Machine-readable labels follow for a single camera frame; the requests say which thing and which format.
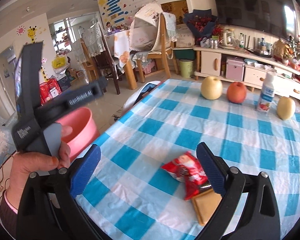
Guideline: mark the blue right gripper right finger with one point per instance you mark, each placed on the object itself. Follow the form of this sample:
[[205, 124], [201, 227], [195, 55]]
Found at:
[[214, 168]]

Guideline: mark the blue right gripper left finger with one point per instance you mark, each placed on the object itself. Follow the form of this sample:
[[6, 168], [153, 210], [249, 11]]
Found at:
[[82, 169]]

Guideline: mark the red milk tea packet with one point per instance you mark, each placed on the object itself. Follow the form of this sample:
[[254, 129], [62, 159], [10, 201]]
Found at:
[[187, 169]]

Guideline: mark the gold square box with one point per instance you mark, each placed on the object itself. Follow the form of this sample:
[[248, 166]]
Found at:
[[205, 205]]

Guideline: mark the person's left forearm sleeve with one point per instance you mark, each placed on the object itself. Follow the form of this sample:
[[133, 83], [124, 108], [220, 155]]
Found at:
[[8, 216]]

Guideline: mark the pink plastic trash bin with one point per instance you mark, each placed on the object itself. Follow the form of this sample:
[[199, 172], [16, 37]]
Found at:
[[84, 130]]

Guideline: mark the red gift boxes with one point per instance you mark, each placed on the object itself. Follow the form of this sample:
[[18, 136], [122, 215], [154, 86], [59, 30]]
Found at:
[[49, 90]]

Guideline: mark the blue checkered tablecloth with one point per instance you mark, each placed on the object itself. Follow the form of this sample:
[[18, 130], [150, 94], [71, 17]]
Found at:
[[131, 196]]

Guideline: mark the yellow plastic bag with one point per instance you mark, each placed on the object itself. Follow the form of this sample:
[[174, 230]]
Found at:
[[59, 61]]

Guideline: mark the red apple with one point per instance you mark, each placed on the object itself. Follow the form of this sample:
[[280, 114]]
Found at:
[[236, 92]]

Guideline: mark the yellow pear left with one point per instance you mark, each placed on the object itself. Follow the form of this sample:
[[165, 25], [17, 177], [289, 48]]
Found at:
[[211, 88]]

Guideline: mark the yellow pear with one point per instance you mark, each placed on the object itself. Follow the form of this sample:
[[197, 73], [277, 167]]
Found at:
[[285, 108], [211, 88]]

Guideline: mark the white yogurt drink bottle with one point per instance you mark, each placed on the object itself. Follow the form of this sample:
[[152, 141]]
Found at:
[[267, 93]]

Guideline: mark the yellow pear right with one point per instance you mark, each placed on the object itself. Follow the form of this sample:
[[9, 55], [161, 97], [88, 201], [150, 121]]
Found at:
[[285, 108]]

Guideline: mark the dark wooden chair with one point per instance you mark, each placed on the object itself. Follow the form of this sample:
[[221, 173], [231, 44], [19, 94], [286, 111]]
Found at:
[[98, 55]]

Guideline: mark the pink storage box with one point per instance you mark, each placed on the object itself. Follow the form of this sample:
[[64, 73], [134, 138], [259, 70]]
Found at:
[[234, 68]]

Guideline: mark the green waste bin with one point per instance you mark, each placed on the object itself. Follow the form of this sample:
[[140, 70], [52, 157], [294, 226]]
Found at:
[[186, 68]]

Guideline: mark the electric kettle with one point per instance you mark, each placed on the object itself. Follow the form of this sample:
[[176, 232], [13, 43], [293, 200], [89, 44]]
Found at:
[[229, 39]]

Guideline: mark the wooden chair with cover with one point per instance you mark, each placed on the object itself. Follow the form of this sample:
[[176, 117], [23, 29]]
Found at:
[[152, 35]]

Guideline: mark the dark flower bouquet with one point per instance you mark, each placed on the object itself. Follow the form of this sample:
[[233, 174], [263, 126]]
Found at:
[[201, 24]]

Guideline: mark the giraffe wall sticker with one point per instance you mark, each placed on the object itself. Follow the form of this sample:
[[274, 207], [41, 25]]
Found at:
[[31, 33]]

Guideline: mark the black wall television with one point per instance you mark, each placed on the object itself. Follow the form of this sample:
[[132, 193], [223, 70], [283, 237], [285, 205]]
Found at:
[[276, 17]]

